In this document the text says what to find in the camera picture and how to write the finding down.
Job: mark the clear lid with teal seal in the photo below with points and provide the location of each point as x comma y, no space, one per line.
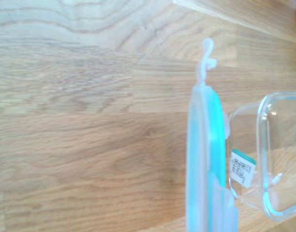
201,157

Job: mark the square clear glass food container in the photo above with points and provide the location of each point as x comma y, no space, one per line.
266,157

